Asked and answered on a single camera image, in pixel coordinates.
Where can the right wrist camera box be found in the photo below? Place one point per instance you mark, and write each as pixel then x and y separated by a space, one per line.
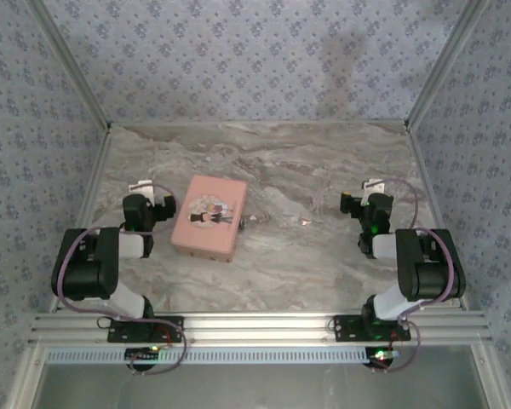
pixel 374 186

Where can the aluminium side rail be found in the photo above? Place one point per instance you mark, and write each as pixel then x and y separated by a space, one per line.
pixel 436 200
pixel 89 200

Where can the pink cartoon tin box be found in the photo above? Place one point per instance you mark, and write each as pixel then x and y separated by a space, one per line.
pixel 208 230

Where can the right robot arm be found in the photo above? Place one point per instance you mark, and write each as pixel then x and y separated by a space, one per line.
pixel 430 272

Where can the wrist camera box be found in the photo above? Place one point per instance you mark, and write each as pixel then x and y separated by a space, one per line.
pixel 141 188
pixel 374 186

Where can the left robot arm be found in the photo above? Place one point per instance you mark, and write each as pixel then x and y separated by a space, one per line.
pixel 85 272

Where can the small silver padlock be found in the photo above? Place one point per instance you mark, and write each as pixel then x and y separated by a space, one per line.
pixel 243 223

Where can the aluminium front rail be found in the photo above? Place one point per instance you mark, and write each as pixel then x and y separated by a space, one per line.
pixel 260 328

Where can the black controller board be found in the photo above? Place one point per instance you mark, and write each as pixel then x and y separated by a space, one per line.
pixel 381 355
pixel 142 354

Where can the aluminium frame post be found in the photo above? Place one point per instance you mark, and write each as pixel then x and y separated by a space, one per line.
pixel 70 64
pixel 447 64

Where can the aluminium back rail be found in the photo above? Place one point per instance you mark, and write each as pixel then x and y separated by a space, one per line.
pixel 260 123

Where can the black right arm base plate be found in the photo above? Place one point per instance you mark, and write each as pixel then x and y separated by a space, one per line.
pixel 349 328

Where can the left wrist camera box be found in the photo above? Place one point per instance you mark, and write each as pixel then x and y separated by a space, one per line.
pixel 141 188

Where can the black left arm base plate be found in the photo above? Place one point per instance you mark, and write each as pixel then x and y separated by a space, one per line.
pixel 170 329

